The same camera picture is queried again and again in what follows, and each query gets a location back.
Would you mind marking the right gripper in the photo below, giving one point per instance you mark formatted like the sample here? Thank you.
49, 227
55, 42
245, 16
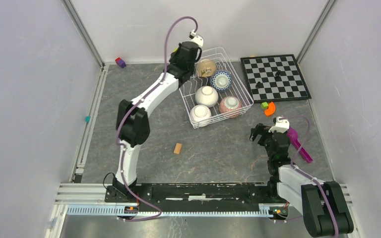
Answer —
261, 129

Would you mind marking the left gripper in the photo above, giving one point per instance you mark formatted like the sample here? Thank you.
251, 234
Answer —
173, 62

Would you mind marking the white ribbed bowl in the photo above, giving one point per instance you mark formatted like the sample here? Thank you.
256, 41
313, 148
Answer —
206, 96

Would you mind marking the blue patterned bowl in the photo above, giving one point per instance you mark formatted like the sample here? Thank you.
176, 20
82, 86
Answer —
221, 80

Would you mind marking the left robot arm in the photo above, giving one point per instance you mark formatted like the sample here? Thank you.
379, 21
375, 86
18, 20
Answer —
133, 116

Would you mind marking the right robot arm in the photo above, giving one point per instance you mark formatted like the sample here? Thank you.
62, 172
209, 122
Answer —
321, 203

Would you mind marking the beige flower bowl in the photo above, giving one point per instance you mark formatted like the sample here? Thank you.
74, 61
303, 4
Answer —
206, 68

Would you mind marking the orange curved block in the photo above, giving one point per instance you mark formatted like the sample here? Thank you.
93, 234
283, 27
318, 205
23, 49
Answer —
270, 109

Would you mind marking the green cube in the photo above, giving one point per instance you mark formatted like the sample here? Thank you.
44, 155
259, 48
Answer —
264, 105

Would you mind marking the purple scoop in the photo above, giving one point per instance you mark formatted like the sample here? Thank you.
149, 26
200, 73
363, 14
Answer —
293, 137

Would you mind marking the black chess piece left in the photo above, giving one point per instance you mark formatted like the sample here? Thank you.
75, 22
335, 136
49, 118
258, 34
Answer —
259, 85

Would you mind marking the black chess piece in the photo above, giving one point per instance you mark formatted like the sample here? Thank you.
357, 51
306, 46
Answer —
259, 85
278, 73

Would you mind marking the plain white bowl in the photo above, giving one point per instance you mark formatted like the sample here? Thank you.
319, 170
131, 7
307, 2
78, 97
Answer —
200, 116

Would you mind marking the black grey chessboard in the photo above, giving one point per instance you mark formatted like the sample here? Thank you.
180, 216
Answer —
290, 86

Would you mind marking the black chess piece right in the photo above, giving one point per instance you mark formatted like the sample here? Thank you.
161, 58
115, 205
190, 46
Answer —
278, 73

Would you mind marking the purple red block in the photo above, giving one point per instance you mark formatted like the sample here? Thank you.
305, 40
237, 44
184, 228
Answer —
120, 62

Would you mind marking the wooden block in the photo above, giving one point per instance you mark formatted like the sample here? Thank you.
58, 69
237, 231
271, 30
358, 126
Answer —
177, 149

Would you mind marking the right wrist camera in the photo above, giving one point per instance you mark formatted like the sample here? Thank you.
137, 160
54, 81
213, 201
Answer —
281, 125

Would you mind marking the white wire dish rack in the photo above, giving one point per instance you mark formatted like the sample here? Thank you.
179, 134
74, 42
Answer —
188, 90

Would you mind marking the aluminium frame rails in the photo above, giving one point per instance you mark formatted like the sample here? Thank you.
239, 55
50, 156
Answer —
88, 199

